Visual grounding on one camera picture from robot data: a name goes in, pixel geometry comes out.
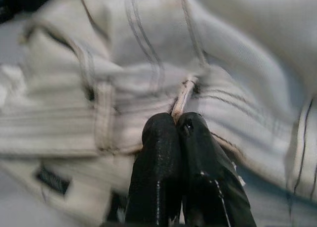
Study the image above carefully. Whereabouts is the white garment with black print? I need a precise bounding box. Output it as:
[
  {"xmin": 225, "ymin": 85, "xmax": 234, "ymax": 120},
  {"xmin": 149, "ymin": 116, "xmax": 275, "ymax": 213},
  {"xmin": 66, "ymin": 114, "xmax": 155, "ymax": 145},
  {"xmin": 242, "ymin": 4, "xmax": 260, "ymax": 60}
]
[{"xmin": 0, "ymin": 0, "xmax": 317, "ymax": 227}]

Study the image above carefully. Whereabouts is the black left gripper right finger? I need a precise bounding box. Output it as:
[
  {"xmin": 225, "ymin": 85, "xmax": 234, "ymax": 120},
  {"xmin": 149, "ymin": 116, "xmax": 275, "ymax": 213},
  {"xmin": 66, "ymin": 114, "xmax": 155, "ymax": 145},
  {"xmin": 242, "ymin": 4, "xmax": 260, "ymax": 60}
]
[{"xmin": 176, "ymin": 111, "xmax": 258, "ymax": 227}]

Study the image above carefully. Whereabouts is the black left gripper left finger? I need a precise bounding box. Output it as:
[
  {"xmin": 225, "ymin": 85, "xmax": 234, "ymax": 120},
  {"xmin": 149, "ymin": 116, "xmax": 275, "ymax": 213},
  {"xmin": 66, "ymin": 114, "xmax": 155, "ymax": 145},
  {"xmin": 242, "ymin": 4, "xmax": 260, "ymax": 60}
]
[{"xmin": 127, "ymin": 112, "xmax": 183, "ymax": 227}]

